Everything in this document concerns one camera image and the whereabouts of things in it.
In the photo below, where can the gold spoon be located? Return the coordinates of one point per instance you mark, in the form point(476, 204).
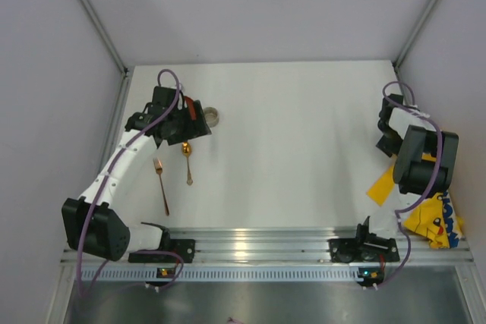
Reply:
point(187, 151)

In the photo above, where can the right aluminium frame post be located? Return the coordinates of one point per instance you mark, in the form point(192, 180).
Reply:
point(421, 21)

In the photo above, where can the copper fork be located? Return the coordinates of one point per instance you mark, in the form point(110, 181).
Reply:
point(158, 166)

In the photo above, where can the red plastic plate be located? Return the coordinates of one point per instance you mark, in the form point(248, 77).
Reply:
point(191, 109)

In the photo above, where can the yellow Pikachu cloth mat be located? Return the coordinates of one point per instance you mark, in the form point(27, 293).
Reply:
point(434, 219)

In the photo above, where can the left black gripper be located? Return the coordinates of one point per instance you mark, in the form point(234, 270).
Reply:
point(195, 127)

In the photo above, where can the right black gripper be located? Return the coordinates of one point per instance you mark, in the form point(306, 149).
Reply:
point(385, 143)

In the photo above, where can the slotted grey cable duct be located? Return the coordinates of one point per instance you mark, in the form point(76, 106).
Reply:
point(361, 275)

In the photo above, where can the left aluminium frame post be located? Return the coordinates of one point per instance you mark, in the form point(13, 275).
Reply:
point(103, 35)

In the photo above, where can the aluminium frame post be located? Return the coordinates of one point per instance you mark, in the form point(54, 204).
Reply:
point(103, 35)
point(421, 21)

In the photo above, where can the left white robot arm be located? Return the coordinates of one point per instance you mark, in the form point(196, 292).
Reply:
point(91, 221)

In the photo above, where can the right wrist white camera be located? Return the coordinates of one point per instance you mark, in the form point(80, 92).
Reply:
point(401, 119)

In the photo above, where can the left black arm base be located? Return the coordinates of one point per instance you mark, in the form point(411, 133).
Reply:
point(185, 248)

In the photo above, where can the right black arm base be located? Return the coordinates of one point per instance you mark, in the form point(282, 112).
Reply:
point(364, 247)

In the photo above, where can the small metal cup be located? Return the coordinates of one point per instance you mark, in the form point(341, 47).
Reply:
point(211, 116)

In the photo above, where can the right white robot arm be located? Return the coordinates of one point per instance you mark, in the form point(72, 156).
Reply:
point(421, 173)

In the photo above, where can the aluminium mounting rail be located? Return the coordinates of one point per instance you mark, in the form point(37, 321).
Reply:
point(297, 245)

